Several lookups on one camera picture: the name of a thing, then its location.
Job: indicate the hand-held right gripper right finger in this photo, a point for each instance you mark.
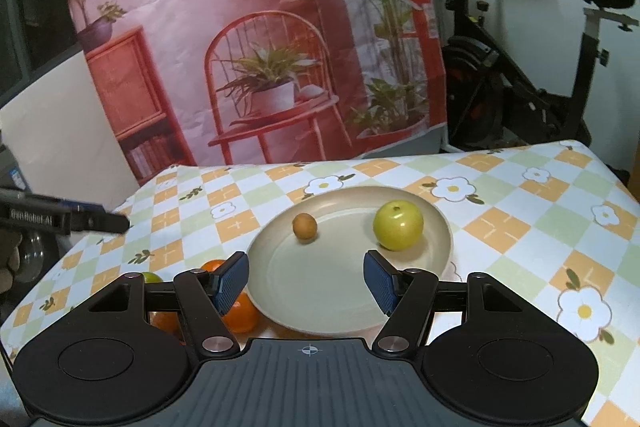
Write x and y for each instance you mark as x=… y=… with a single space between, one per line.
x=379 y=283

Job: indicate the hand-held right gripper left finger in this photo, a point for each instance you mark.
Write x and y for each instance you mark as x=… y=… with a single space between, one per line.
x=232 y=283

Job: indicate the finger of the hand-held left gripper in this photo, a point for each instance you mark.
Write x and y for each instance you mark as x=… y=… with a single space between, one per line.
x=100 y=222

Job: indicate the cream round plate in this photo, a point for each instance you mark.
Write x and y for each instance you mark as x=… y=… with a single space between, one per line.
x=310 y=279

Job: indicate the green apple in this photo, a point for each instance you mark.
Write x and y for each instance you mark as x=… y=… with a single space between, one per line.
x=151 y=278

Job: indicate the yellow-green apple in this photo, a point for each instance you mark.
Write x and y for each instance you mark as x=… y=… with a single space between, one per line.
x=397 y=227

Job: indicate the small brown longan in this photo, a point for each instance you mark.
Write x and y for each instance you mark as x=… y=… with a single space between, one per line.
x=304 y=227

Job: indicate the dark glass door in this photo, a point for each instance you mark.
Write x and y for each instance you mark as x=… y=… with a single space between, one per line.
x=30 y=7

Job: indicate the black exercise bike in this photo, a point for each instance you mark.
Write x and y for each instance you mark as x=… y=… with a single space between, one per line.
x=480 y=72

